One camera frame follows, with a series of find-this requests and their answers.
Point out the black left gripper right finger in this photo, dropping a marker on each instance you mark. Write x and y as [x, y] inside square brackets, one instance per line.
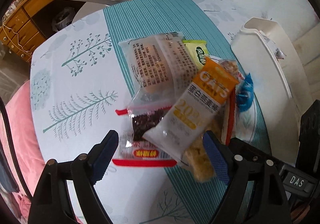
[268, 202]

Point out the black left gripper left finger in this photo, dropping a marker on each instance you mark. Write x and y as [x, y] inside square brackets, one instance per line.
[51, 202]

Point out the yellow puffed rice cake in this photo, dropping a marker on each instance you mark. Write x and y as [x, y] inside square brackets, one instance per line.
[199, 163]

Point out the red white striped packet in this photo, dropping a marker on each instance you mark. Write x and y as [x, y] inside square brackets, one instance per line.
[229, 118]

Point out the white orange oats bar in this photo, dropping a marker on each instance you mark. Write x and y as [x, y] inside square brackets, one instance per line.
[193, 111]

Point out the blue candy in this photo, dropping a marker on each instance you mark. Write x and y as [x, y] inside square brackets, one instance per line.
[245, 97]

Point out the red white snack packet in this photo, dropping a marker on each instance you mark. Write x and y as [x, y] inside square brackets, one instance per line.
[132, 153]

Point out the dark red bean snack packet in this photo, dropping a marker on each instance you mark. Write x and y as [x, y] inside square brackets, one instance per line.
[144, 116]

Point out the green pineapple cake packet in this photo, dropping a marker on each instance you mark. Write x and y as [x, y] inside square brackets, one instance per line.
[197, 50]

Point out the clear nut cluster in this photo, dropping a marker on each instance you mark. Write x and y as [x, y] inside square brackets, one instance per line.
[231, 67]

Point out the pink quilt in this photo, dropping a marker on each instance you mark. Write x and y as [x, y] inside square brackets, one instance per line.
[26, 146]

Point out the black right gripper with label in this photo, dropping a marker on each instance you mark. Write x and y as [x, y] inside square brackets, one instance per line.
[301, 181]

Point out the white plastic storage bin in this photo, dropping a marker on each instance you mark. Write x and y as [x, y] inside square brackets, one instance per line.
[281, 87]

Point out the clear wrapped brown bread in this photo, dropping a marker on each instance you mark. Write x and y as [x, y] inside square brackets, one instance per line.
[159, 65]

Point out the patterned white teal tablecloth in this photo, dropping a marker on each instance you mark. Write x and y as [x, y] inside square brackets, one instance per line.
[79, 78]

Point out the black waste bin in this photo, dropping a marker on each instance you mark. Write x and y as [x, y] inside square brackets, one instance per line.
[63, 19]

